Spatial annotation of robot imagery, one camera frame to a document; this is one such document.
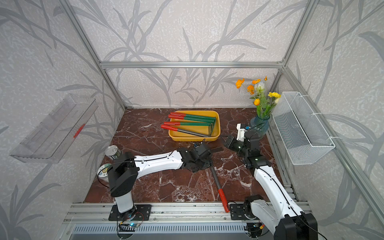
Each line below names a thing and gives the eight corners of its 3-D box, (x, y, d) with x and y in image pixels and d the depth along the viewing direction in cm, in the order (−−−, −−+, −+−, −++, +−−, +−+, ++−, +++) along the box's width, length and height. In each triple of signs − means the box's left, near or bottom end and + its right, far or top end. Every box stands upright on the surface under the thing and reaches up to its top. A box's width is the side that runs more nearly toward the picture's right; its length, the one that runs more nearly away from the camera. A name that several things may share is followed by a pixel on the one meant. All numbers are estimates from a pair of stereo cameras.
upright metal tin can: (108, 160, 94) (103, 155, 89) (112, 150, 99) (107, 145, 94) (119, 160, 94) (115, 155, 89) (123, 150, 99) (119, 145, 94)
